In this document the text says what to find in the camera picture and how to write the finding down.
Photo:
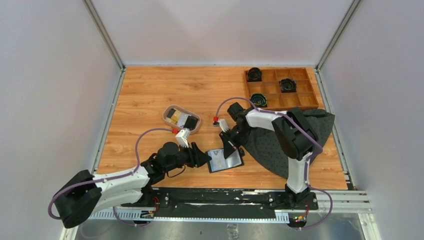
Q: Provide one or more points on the black rolled belt top left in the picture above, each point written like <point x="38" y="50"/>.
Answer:
<point x="254" y="74"/>

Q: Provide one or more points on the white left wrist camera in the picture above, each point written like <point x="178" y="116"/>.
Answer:
<point x="181" y="137"/>

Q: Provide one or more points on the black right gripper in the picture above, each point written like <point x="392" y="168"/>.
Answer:
<point x="229" y="148"/>

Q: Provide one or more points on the black credit card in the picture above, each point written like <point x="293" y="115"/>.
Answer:
<point x="191" y="122"/>

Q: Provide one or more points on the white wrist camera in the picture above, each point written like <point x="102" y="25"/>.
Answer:
<point x="221" y="123"/>
<point x="181" y="137"/>

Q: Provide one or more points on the black rolled belt middle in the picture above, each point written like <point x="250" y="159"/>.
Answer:
<point x="288" y="85"/>

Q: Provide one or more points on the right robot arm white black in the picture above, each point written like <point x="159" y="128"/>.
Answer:
<point x="296" y="137"/>

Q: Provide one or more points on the wooden compartment tray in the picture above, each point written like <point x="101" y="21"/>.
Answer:
<point x="305" y="97"/>

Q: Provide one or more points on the black card holder wallet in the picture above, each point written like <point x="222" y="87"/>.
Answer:
<point x="233" y="161"/>

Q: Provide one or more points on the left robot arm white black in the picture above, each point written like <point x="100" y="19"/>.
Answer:
<point x="85" y="193"/>

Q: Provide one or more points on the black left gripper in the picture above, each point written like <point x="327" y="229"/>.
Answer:
<point x="202" y="157"/>

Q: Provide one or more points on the pink oval card tray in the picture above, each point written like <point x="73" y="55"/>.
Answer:
<point x="184" y="114"/>

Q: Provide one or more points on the black rolled belt green pattern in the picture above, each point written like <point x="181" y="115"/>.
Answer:
<point x="259" y="100"/>

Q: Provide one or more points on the white credit card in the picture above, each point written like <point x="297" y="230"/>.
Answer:
<point x="219" y="162"/>

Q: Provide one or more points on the aluminium frame rail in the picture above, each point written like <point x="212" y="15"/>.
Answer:
<point x="329" y="202"/>

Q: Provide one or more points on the dark grey dotted cloth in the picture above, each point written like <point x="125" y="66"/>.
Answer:
<point x="264" y="147"/>

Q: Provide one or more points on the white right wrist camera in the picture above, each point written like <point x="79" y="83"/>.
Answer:
<point x="221" y="123"/>

